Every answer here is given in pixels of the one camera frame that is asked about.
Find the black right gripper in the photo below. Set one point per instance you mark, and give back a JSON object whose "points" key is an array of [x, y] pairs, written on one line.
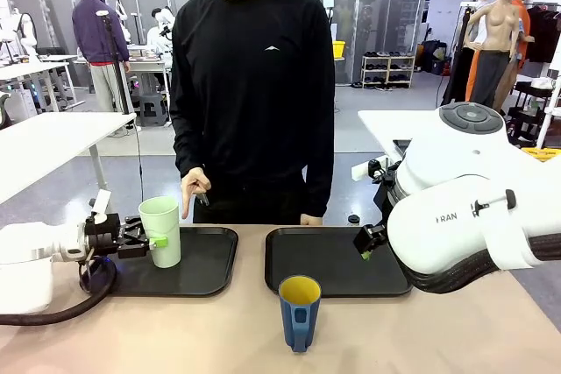
{"points": [[379, 234]]}

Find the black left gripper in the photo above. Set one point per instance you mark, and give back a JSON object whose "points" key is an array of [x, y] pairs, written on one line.
{"points": [[103, 236]]}

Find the tall light green cup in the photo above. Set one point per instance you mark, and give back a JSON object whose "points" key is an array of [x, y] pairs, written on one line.
{"points": [[163, 234]]}

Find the person left forearm black sleeve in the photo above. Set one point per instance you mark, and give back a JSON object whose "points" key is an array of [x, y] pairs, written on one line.
{"points": [[322, 172]]}

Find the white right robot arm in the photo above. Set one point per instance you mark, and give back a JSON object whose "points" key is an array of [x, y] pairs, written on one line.
{"points": [[456, 181]]}

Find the person left hand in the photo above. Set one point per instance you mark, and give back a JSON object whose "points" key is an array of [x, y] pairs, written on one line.
{"points": [[311, 219]]}

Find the person right hand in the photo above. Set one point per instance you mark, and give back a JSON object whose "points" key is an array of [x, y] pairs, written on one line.
{"points": [[195, 183]]}

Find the small round black cap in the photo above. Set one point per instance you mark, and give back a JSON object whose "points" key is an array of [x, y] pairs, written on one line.
{"points": [[354, 220]]}

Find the black plastic serving tray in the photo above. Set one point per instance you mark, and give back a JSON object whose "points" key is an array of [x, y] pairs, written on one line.
{"points": [[315, 260], [206, 260]]}

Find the black clip-on device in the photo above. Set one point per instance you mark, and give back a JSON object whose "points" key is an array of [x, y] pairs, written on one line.
{"points": [[203, 199]]}

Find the blue mug yellow inside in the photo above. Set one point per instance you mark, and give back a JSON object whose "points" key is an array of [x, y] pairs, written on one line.
{"points": [[300, 321]]}

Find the white work table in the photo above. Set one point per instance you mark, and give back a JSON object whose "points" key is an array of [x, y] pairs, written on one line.
{"points": [[394, 124], [52, 137]]}

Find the black tripod stand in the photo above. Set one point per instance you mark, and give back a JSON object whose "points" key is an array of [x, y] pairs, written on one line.
{"points": [[115, 67]]}

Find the person torso black shirt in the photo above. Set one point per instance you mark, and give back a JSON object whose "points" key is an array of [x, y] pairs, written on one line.
{"points": [[254, 107]]}

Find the white shoe rack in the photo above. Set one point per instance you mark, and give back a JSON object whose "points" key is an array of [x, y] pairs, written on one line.
{"points": [[388, 69]]}

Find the yellow plastic basket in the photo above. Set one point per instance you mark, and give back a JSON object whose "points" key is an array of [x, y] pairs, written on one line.
{"points": [[338, 49]]}

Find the yellow flat crate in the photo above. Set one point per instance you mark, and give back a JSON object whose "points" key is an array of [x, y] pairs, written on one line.
{"points": [[543, 153]]}

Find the person in purple jacket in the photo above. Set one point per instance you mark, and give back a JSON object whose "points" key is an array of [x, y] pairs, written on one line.
{"points": [[96, 28]]}

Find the white humanoid robot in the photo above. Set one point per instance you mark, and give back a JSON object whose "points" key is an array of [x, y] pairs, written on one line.
{"points": [[24, 32]]}

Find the black clothes on rack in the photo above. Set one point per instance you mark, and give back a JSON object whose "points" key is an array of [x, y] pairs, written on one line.
{"points": [[543, 32]]}

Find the mannequin in orange garment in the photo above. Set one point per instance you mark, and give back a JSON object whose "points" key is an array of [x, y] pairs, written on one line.
{"points": [[522, 15]]}

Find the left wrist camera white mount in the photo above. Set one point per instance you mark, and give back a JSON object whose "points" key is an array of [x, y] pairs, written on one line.
{"points": [[101, 205]]}

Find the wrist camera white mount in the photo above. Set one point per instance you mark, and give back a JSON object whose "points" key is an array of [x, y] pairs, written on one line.
{"points": [[363, 171], [101, 205]]}

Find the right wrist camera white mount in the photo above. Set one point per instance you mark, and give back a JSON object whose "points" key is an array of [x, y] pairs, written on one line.
{"points": [[363, 171]]}

